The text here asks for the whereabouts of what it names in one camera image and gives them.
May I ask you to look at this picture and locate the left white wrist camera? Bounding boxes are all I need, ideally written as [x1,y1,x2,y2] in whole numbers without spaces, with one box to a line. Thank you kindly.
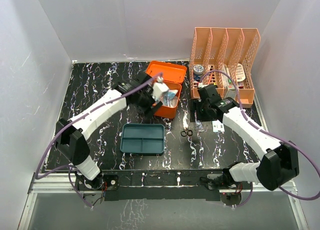
[151,76,169,102]

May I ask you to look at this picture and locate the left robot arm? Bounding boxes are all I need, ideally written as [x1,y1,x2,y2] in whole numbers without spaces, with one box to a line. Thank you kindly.
[53,72,169,190]

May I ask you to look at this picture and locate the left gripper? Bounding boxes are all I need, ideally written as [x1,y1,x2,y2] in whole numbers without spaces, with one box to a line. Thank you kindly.
[133,87,162,119]

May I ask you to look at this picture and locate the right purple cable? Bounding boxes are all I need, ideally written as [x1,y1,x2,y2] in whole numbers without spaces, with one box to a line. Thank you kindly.
[198,69,320,208]

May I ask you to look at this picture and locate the aluminium frame rail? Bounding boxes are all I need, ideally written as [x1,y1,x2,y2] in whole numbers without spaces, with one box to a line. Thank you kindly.
[18,171,309,230]

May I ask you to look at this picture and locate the peach desk file organizer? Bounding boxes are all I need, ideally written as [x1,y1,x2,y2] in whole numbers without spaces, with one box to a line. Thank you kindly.
[189,27,261,108]

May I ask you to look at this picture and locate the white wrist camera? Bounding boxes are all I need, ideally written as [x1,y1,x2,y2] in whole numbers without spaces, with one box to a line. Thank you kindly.
[151,76,169,102]
[197,82,208,90]

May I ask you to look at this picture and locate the white pill blister pack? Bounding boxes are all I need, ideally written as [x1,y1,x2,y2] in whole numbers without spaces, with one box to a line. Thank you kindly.
[235,63,246,82]

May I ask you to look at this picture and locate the blue round tin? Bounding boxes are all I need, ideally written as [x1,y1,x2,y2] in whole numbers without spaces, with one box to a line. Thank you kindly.
[193,64,205,76]

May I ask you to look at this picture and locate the clear bag blue items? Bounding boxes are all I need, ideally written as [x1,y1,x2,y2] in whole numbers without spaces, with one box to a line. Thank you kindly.
[163,96,178,108]

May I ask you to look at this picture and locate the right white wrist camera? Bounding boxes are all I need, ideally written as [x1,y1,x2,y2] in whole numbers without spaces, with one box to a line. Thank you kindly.
[197,82,208,90]

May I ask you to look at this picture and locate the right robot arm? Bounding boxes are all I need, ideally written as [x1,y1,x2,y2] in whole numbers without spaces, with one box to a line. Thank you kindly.
[190,83,300,191]

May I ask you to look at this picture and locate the orange medicine box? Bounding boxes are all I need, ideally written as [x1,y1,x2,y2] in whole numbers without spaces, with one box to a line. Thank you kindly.
[146,61,187,119]

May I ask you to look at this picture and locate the white blue sachet packet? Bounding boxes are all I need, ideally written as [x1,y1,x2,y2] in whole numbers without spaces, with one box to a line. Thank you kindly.
[212,120,225,133]

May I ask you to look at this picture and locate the teal divided tray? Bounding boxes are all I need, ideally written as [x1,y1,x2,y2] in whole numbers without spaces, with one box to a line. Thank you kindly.
[120,123,165,156]

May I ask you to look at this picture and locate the light blue long packet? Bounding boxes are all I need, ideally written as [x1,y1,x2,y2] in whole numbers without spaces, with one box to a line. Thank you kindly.
[165,89,178,101]

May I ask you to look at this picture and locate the black handled scissors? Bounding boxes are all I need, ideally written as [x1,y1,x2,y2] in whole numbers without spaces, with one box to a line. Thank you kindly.
[180,110,193,137]

